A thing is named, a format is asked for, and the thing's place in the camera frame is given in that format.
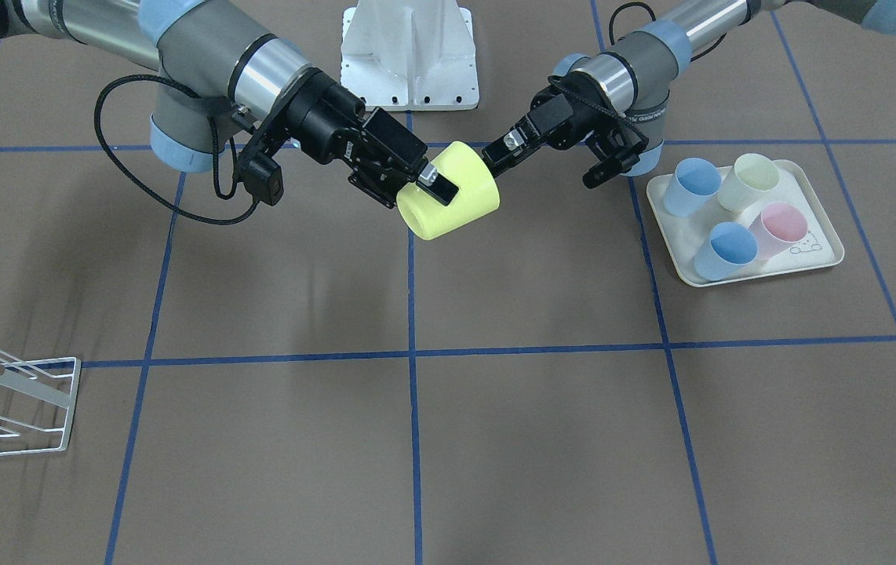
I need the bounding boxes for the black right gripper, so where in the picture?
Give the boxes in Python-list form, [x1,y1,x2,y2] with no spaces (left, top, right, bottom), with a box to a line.
[284,75,460,209]

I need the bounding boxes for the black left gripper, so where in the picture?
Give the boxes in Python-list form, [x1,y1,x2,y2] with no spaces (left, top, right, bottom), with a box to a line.
[483,75,650,189]

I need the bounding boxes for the yellow plastic cup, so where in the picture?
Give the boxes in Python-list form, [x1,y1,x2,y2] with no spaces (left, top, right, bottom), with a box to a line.
[395,140,501,241]

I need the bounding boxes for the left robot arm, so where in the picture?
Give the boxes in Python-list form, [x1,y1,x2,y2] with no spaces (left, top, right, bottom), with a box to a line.
[483,1,782,188]

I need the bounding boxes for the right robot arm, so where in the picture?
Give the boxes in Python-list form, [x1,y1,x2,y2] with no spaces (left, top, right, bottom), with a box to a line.
[0,1,459,208]

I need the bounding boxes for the blue plastic cup far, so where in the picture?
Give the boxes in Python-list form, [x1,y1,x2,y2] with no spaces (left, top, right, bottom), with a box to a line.
[662,157,722,217]

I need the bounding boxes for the blue plastic cup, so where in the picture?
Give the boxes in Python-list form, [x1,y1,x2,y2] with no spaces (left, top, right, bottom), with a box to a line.
[662,157,722,217]
[693,222,759,280]

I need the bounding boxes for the pale green plastic cup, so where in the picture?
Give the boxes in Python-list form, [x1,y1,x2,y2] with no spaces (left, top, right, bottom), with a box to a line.
[717,153,779,213]

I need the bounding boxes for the blue plastic cup near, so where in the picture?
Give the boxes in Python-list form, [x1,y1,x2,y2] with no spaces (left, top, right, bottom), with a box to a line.
[693,222,759,280]

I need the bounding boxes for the pink plastic cup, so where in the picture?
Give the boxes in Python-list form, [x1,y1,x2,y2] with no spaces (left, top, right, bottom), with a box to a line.
[747,202,809,261]

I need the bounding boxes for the cream plastic tray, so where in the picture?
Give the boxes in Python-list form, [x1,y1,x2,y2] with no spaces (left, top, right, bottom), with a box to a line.
[646,156,846,287]

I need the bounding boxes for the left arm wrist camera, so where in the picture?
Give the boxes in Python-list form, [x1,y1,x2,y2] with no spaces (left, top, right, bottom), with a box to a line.
[521,90,574,144]

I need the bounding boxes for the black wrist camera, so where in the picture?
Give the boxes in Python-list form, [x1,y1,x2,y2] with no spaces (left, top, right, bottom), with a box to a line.
[361,108,428,175]

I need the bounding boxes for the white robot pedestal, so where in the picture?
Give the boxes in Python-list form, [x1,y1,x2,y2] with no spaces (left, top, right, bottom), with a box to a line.
[340,1,480,112]

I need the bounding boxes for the black camera cable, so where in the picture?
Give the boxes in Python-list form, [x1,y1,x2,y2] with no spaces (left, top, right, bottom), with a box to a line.
[93,74,286,227]

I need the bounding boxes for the white wire cup rack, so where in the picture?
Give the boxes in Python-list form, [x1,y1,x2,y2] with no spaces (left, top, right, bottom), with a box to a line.
[0,349,82,457]

